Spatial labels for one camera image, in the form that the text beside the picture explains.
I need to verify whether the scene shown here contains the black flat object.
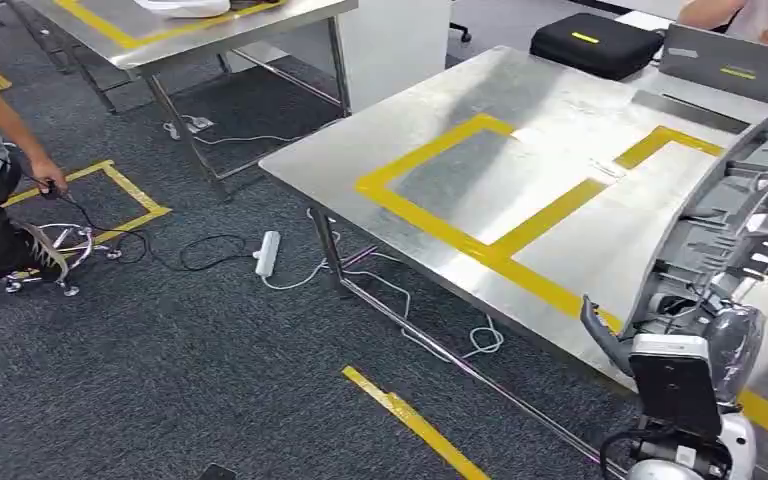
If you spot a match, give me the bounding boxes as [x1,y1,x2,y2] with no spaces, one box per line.
[197,462,239,480]

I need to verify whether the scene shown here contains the grey laptop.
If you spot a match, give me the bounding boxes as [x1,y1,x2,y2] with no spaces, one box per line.
[658,22,768,108]

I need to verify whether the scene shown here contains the white plastic cover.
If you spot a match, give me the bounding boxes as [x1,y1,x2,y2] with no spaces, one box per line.
[132,0,232,20]

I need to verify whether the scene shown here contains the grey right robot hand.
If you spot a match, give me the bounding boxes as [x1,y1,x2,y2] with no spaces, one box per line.
[579,294,768,407]

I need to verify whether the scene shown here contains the white cable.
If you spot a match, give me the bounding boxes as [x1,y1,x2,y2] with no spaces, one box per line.
[261,208,506,364]
[191,119,342,147]

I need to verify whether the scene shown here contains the silver wheel hubcap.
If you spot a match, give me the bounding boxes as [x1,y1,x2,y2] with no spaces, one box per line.
[620,102,768,340]

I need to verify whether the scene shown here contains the black cable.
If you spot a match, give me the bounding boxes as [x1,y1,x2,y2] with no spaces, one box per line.
[0,131,257,274]

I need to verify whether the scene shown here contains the yellow tape on small table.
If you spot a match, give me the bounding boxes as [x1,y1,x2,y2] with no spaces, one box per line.
[52,0,289,52]

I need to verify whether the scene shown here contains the small white label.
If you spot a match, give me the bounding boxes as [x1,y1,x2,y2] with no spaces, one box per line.
[587,157,628,181]

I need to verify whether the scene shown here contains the large steel table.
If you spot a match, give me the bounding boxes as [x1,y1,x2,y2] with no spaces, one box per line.
[258,44,768,480]

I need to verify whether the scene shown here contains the person at laptop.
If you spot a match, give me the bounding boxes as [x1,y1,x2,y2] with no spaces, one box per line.
[676,0,768,55]

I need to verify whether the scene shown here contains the small steel table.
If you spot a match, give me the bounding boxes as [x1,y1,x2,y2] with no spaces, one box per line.
[22,0,360,203]

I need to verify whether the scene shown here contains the black zip case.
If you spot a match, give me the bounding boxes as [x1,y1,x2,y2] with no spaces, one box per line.
[528,12,666,83]

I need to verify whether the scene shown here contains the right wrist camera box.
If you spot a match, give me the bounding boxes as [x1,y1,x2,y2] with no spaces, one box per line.
[628,333,724,440]

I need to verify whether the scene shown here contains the chrome chair base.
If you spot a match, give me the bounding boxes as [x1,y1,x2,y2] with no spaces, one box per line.
[2,222,124,298]

